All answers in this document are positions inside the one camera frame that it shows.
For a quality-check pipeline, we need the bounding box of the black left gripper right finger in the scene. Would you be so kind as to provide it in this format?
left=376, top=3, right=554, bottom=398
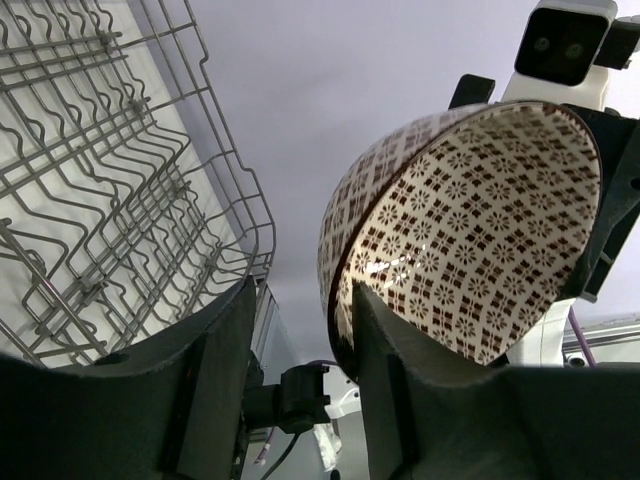
left=353, top=284, right=639, bottom=479

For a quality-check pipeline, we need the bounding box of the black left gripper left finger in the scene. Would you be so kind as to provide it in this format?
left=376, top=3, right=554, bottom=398
left=1, top=279, right=256, bottom=479

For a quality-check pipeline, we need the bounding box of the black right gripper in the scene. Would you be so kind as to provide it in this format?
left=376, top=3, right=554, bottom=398
left=446, top=74, right=639, bottom=303

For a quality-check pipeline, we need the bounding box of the brown patterned ceramic bowl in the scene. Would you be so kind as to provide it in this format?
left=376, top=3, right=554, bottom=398
left=317, top=99, right=603, bottom=382

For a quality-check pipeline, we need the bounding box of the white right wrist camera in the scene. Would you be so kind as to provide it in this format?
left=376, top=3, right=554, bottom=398
left=502, top=1, right=639, bottom=111

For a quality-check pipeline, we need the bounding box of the grey wire dish rack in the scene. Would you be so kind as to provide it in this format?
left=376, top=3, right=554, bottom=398
left=1, top=1, right=276, bottom=368

